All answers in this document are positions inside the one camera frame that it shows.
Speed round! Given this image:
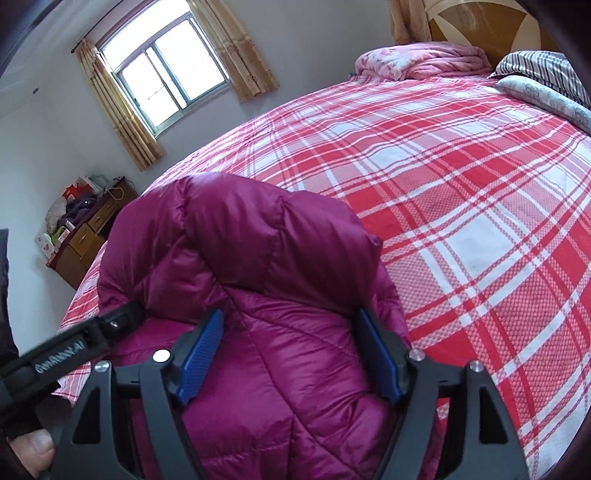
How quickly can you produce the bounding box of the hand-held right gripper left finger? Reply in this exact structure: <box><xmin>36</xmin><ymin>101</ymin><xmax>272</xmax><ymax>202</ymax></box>
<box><xmin>48</xmin><ymin>308</ymin><xmax>225</xmax><ymax>480</ymax></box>

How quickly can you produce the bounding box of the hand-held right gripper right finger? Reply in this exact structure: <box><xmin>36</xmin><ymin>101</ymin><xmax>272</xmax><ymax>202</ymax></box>
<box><xmin>358</xmin><ymin>307</ymin><xmax>529</xmax><ymax>480</ymax></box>

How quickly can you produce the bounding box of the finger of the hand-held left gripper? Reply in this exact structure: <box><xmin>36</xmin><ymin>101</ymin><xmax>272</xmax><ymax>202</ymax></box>
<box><xmin>91</xmin><ymin>300</ymin><xmax>147</xmax><ymax>346</ymax></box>

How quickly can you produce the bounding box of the magenta quilted down jacket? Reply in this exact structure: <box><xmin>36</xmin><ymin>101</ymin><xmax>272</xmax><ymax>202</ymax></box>
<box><xmin>95</xmin><ymin>173</ymin><xmax>414</xmax><ymax>480</ymax></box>

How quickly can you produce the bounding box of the dark purple clothes pile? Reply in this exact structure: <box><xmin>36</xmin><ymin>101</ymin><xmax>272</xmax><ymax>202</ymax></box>
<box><xmin>67</xmin><ymin>198</ymin><xmax>100</xmax><ymax>223</ymax></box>

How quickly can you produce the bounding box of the person's left hand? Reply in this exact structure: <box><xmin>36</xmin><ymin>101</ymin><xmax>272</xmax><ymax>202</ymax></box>
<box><xmin>8</xmin><ymin>429</ymin><xmax>57</xmax><ymax>479</ymax></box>

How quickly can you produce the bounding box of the brown wooden desk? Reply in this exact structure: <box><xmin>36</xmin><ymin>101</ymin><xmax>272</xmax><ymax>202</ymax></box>
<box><xmin>48</xmin><ymin>178</ymin><xmax>139</xmax><ymax>291</ymax></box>

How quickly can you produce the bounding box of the white plastic bag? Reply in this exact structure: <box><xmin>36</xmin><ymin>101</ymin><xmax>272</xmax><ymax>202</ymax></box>
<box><xmin>45</xmin><ymin>196</ymin><xmax>70</xmax><ymax>228</ymax></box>

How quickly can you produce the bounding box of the bed with red plaid sheet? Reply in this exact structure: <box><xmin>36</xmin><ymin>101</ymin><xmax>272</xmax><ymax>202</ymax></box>
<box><xmin>51</xmin><ymin>76</ymin><xmax>591</xmax><ymax>480</ymax></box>

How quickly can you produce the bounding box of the long beige curtain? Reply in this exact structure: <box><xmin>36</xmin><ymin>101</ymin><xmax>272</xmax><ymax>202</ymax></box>
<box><xmin>74</xmin><ymin>39</ymin><xmax>164</xmax><ymax>171</ymax></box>

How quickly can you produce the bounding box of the short beige curtain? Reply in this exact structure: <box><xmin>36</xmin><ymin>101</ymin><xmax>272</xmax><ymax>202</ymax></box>
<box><xmin>187</xmin><ymin>0</ymin><xmax>280</xmax><ymax>102</ymax></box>

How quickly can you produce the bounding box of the folded pink floral blanket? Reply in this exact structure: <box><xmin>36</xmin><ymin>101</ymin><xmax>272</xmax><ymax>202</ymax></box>
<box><xmin>355</xmin><ymin>41</ymin><xmax>492</xmax><ymax>83</ymax></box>

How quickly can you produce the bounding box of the light patterned pillow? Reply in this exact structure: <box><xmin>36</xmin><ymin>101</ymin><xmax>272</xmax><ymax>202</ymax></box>
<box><xmin>495</xmin><ymin>75</ymin><xmax>591</xmax><ymax>134</ymax></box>

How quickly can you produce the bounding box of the grey striped pillow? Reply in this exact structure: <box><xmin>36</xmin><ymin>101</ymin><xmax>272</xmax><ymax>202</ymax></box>
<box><xmin>489</xmin><ymin>50</ymin><xmax>591</xmax><ymax>104</ymax></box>

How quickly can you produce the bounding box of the beige curtain beside headboard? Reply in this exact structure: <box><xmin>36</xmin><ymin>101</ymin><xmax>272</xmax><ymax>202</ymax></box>
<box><xmin>388</xmin><ymin>0</ymin><xmax>432</xmax><ymax>47</ymax></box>

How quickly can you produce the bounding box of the wooden bed headboard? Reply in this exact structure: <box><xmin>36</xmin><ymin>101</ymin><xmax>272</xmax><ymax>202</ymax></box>
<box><xmin>429</xmin><ymin>0</ymin><xmax>561</xmax><ymax>55</ymax></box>

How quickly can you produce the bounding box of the sliding window with metal frame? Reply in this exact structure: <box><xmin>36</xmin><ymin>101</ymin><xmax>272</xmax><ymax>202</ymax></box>
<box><xmin>95</xmin><ymin>11</ymin><xmax>232</xmax><ymax>137</ymax></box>

